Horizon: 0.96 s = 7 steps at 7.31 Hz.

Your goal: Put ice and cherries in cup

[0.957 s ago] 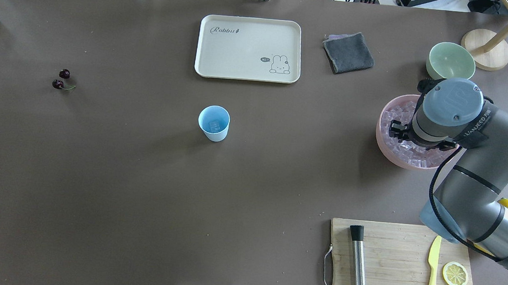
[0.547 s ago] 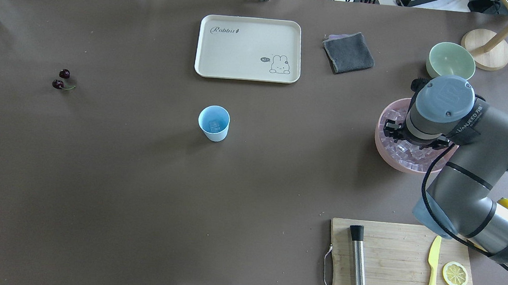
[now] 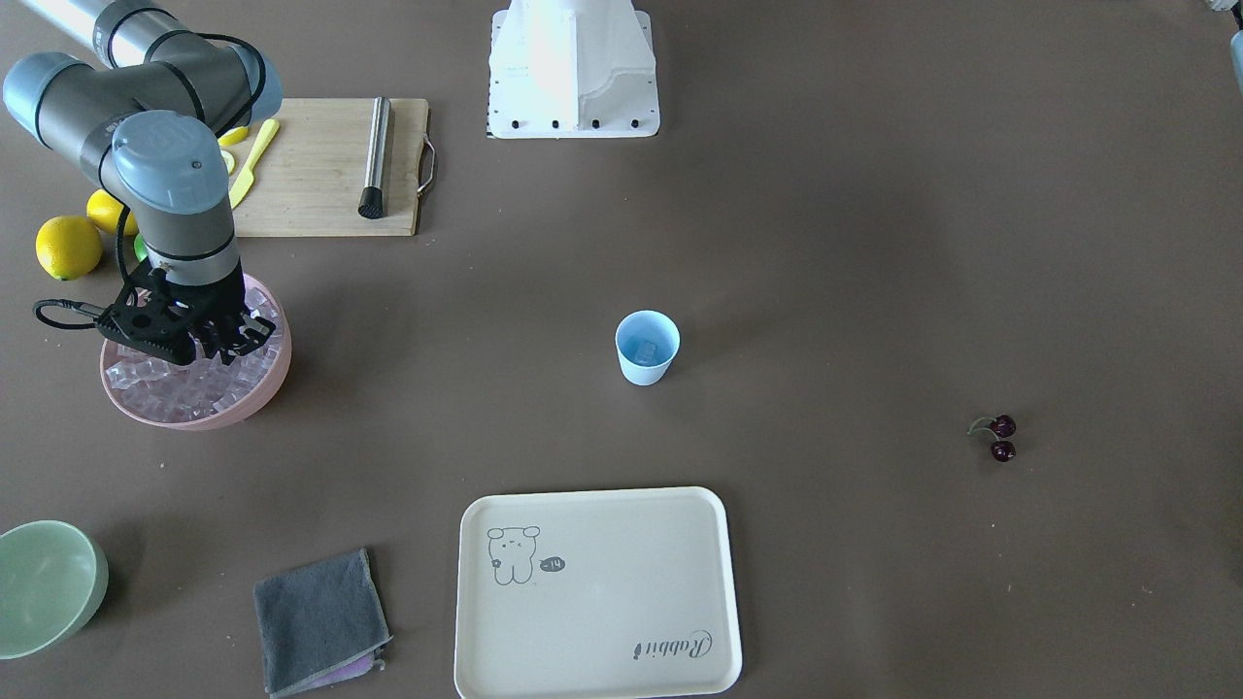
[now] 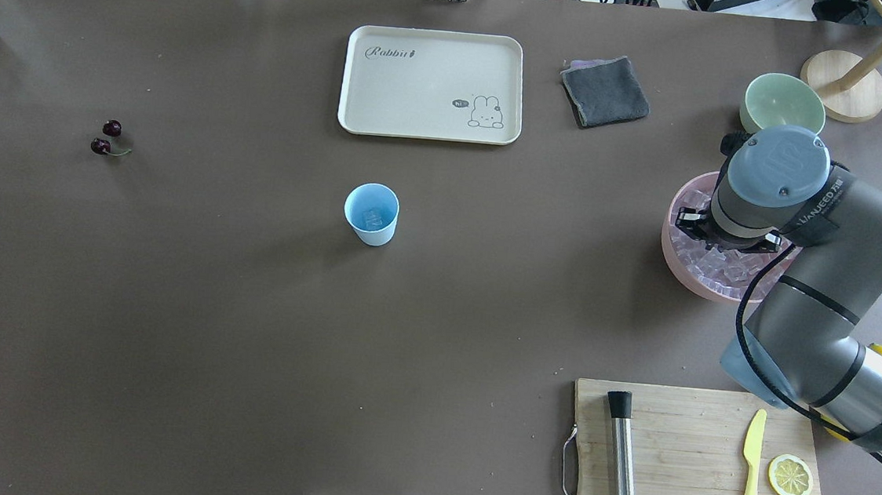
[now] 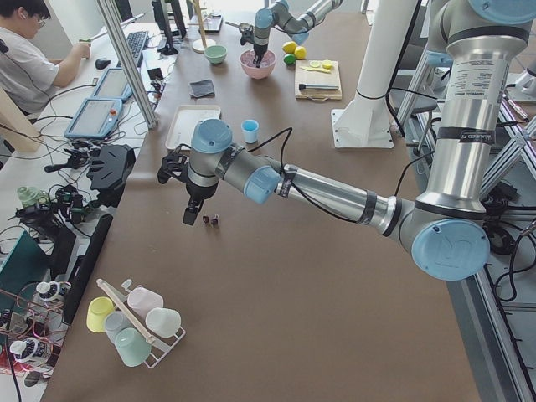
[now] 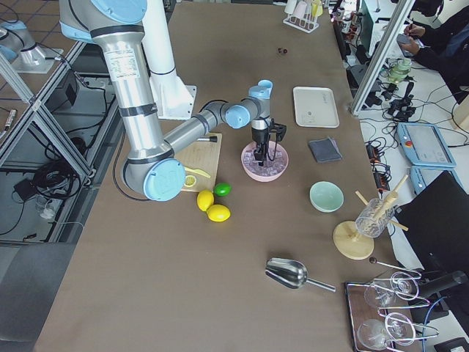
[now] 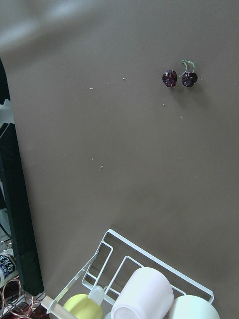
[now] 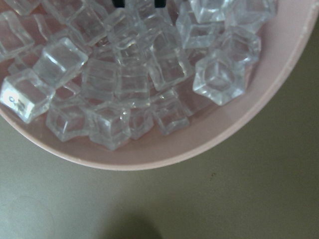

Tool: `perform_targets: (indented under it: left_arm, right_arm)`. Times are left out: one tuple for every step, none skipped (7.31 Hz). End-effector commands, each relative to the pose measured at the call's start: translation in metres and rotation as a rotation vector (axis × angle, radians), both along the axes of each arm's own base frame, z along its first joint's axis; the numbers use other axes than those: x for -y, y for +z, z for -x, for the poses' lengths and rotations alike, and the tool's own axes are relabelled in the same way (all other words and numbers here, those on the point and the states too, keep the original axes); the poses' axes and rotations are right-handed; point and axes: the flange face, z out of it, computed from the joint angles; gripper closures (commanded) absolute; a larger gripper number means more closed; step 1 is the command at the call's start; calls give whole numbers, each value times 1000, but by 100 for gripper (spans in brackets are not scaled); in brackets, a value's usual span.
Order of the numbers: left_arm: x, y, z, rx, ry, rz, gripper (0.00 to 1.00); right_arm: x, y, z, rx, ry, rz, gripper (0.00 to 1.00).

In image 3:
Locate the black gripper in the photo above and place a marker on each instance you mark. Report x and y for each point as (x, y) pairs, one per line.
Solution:
(225, 300)

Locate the ice cube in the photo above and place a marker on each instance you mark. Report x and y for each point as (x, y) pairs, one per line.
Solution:
(647, 353)

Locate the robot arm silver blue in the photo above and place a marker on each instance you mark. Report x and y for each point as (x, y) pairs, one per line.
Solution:
(145, 128)

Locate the clear ice cubes pile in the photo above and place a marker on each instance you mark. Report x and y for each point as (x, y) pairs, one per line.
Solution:
(175, 388)

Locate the blue plastic cup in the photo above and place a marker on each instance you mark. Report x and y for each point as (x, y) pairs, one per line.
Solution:
(655, 327)

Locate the pink bowl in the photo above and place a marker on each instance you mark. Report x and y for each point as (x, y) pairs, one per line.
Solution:
(243, 398)

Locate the green lime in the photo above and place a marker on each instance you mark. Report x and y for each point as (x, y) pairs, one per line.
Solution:
(139, 248)

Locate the yellow plastic knife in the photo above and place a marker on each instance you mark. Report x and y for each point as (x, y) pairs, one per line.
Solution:
(244, 180)

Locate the wooden cutting board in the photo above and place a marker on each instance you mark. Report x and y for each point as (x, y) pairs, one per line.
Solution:
(309, 180)

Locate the yellow lemon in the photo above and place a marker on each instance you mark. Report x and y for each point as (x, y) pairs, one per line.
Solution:
(104, 210)
(68, 247)

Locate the steel muddler black tip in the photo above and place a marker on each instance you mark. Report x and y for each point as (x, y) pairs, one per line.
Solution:
(372, 195)

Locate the lemon slice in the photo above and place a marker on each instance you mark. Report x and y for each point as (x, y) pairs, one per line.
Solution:
(234, 136)

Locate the green bowl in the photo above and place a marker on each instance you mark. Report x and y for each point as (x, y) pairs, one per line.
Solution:
(53, 580)

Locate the grey folded cloth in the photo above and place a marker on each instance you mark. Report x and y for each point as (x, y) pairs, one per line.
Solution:
(320, 624)

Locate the cream rabbit serving tray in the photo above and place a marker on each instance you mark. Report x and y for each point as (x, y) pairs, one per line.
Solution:
(625, 593)

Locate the dark cherry pair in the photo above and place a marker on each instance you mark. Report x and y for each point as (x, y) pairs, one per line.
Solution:
(1001, 428)

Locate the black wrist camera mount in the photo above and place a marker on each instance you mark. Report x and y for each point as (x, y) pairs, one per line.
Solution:
(155, 316)

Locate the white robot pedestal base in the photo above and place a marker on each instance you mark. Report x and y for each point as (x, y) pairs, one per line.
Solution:
(572, 70)

